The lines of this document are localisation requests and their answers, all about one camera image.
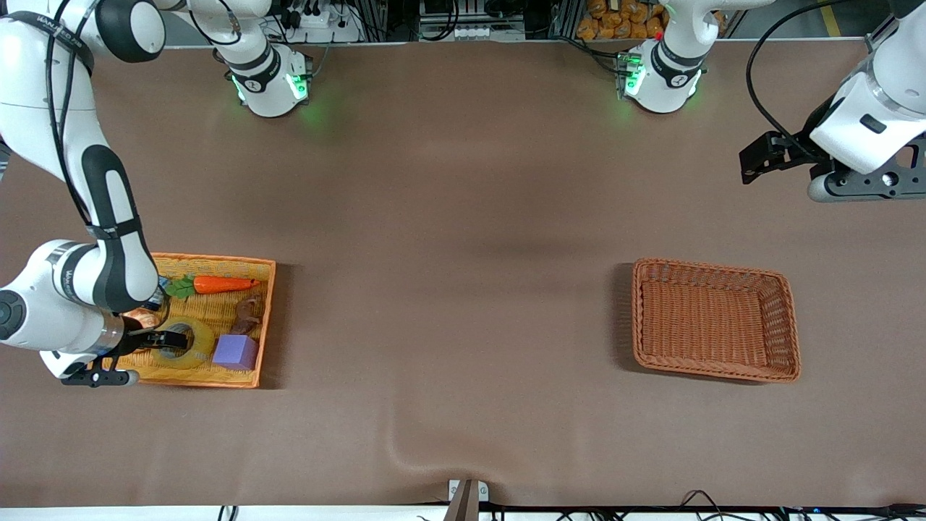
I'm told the brown toy deer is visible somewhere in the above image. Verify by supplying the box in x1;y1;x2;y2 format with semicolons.
231;293;263;336

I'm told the purple cube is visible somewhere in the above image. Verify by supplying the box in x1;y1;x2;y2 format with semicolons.
212;334;259;372

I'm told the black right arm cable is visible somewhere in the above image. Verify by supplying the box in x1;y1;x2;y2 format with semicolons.
43;0;98;225

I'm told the white power strip with plugs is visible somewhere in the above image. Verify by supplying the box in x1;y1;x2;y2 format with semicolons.
286;0;362;43

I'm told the white socket strip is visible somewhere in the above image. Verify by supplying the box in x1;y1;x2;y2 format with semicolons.
420;25;525;42

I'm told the orange yellow wicker basket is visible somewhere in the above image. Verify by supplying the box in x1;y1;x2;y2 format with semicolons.
101;252;277;389

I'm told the brown wicker basket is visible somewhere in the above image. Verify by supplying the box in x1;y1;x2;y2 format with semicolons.
632;258;802;383

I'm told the aluminium frame profile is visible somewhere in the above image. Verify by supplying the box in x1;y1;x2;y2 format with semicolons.
866;14;898;55

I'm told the metal stand bracket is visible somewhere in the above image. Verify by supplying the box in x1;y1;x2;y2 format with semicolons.
445;478;490;521

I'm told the pile of orange snacks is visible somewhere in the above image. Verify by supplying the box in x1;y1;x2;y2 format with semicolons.
577;0;668;41

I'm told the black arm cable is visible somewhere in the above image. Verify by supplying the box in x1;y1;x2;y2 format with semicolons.
43;0;98;225
745;0;869;161

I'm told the yellow tape roll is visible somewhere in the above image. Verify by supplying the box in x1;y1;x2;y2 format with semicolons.
150;316;216;370

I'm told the thin black cable loop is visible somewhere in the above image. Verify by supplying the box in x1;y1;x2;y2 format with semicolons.
680;490;731;521

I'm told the orange toy carrot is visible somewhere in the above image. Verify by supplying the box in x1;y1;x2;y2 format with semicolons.
165;275;260;300

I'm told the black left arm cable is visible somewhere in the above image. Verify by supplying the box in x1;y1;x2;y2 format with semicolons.
745;0;869;161

